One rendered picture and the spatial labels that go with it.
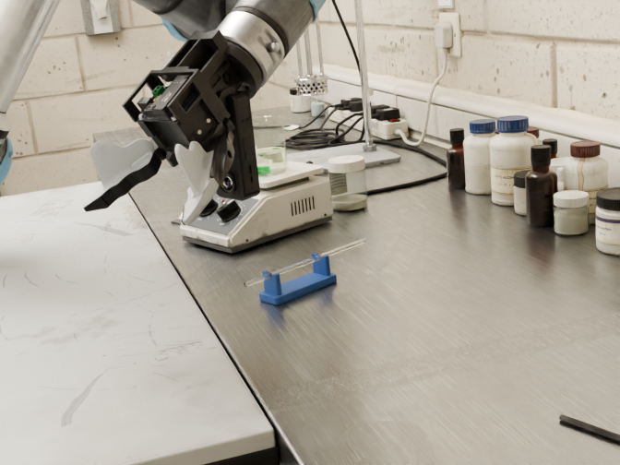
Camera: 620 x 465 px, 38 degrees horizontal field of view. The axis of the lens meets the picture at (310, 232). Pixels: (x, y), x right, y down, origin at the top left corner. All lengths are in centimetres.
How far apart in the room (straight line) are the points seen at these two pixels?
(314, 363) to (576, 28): 81
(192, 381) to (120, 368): 9
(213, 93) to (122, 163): 12
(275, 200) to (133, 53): 251
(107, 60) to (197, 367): 290
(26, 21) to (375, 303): 65
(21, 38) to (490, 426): 88
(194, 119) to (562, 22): 81
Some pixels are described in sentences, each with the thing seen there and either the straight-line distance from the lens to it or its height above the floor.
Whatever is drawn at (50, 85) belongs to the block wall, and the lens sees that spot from 375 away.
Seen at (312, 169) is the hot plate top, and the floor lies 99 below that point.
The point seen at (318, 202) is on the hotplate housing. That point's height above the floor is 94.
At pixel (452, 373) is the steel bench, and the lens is 87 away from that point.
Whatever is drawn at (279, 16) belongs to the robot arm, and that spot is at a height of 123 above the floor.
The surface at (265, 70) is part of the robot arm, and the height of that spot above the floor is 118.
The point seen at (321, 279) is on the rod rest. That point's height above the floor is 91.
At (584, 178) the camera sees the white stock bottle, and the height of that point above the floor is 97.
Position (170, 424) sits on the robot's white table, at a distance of 83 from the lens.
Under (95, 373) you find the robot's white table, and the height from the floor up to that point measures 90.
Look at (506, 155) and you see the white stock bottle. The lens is 140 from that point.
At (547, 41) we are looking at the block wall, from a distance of 161.
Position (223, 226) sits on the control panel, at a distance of 130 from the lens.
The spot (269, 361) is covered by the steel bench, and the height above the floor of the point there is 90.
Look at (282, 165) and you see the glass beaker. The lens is 135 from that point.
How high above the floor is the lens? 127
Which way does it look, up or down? 16 degrees down
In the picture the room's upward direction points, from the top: 6 degrees counter-clockwise
